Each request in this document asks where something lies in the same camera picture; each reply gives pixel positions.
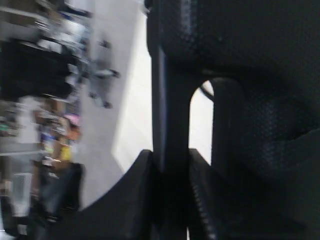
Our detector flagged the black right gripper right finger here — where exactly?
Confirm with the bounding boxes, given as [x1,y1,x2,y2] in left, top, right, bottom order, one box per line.
[189,147,320,240]

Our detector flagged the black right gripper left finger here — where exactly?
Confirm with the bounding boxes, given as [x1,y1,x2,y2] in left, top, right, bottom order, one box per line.
[42,149,157,240]

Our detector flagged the black plastic carry case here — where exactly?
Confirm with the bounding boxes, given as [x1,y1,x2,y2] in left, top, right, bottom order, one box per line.
[144,0,320,240]

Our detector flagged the office chair base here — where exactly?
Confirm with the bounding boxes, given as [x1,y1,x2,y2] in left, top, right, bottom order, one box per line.
[88,39,121,109]

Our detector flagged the cluttered storage shelf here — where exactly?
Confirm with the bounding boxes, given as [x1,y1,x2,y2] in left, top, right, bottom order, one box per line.
[0,0,94,240]

